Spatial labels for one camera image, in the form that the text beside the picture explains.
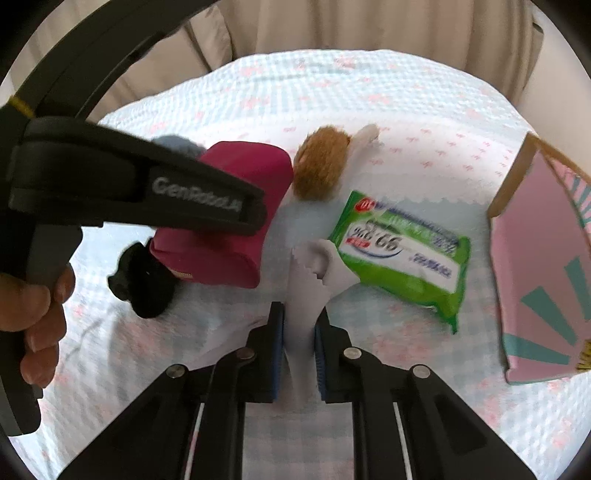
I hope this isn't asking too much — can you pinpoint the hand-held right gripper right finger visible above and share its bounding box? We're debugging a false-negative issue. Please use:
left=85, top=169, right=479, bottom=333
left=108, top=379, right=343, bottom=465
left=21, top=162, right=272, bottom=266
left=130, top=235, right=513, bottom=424
left=314, top=308, right=537, bottom=480

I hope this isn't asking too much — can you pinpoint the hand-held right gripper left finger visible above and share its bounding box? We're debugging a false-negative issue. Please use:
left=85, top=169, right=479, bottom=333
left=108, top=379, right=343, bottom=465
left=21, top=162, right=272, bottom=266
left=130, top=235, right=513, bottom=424
left=59, top=302, right=286, bottom=480

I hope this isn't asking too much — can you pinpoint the white cleaning cloth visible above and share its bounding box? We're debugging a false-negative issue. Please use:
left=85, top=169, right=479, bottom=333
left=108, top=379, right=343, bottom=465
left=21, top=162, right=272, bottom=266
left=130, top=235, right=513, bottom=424
left=272, top=124, right=382, bottom=400

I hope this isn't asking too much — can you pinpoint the person's left hand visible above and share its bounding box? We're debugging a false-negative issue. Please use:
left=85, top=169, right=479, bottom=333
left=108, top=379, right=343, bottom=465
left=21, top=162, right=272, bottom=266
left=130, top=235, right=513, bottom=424
left=0, top=265, right=76, bottom=388

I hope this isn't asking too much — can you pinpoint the grey fluffy object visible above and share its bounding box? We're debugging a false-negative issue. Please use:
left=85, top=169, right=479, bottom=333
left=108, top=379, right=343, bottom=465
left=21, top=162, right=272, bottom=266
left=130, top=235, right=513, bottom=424
left=151, top=134, right=205, bottom=158

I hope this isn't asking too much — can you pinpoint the black fluffy scrunchie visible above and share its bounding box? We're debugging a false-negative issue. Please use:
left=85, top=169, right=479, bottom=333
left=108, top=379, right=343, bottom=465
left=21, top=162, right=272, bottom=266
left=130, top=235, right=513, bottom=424
left=107, top=240, right=178, bottom=319

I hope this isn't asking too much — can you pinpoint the green wet wipes pack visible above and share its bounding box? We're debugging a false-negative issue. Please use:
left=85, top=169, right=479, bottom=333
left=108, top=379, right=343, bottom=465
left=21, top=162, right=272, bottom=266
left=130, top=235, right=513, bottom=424
left=327, top=190, right=472, bottom=335

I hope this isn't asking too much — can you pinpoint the magenta fabric pouch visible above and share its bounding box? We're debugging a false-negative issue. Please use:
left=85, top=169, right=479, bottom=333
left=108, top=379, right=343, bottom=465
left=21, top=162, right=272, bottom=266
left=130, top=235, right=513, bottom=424
left=148, top=141, right=295, bottom=289

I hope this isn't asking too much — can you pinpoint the brown and white plush toy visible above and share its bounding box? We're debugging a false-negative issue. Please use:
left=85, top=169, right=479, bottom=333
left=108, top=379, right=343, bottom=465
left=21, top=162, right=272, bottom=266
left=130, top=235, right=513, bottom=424
left=293, top=128, right=354, bottom=201

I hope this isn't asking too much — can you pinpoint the pink cardboard box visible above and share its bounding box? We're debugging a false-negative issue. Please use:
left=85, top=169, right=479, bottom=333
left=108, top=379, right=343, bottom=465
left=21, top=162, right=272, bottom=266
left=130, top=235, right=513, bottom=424
left=487, top=132, right=591, bottom=385

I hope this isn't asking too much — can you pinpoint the checkered floral bed sheet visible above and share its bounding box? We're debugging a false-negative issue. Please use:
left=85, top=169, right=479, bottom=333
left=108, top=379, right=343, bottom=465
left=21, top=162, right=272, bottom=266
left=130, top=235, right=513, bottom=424
left=9, top=48, right=591, bottom=480

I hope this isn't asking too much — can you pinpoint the beige curtain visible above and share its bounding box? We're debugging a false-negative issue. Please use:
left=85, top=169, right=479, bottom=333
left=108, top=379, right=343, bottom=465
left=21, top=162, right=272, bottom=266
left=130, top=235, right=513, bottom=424
left=85, top=0, right=561, bottom=125

